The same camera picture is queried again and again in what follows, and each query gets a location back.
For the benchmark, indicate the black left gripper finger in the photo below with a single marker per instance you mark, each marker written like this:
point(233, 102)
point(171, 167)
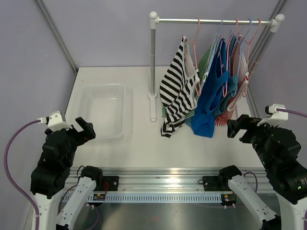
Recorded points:
point(87, 127)
point(85, 136)

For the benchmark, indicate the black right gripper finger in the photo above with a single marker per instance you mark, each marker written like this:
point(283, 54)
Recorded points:
point(240, 123)
point(232, 132)

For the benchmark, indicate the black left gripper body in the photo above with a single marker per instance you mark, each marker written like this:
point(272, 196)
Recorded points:
point(74, 137)

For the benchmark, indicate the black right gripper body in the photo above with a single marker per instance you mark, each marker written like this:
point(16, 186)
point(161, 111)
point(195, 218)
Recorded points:
point(257, 134)

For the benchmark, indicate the bright blue tank top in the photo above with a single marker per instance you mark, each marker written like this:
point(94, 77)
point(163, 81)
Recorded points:
point(202, 123)

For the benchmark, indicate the pink plastic hanger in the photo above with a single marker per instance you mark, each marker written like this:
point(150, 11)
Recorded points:
point(246, 77)
point(225, 87)
point(195, 43)

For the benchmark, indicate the teal blue tank top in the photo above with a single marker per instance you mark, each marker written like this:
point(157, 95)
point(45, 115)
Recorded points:
point(219, 84)

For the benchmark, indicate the black white striped tank top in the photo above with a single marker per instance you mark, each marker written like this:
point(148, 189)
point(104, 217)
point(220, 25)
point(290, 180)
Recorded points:
point(177, 89)

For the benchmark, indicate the green white striped tank top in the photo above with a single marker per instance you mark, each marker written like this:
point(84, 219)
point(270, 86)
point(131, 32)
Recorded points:
point(203, 70)

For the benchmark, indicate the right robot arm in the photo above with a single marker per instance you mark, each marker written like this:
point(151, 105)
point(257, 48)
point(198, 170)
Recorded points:
point(277, 149)

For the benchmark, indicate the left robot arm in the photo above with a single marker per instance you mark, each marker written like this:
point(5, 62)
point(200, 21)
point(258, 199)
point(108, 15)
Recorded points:
point(53, 169)

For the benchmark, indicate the red white striped tank top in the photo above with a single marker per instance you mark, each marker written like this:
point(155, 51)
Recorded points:
point(228, 104)

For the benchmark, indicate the white plastic basket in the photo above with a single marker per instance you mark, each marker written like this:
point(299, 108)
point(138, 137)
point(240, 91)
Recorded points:
point(103, 105)

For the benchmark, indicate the white metal clothes rack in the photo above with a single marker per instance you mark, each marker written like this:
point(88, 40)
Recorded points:
point(253, 60)

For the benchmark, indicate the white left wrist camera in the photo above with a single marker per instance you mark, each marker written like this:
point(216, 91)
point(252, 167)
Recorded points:
point(55, 121)

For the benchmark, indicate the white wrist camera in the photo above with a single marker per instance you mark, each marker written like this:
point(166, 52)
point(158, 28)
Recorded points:
point(55, 121)
point(274, 117)

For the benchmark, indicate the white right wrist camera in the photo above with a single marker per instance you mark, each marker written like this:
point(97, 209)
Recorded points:
point(274, 117)

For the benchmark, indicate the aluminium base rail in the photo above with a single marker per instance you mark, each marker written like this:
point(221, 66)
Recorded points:
point(167, 180)

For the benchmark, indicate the white slotted cable duct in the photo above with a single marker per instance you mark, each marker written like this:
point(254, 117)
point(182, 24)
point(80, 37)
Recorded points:
point(155, 198)

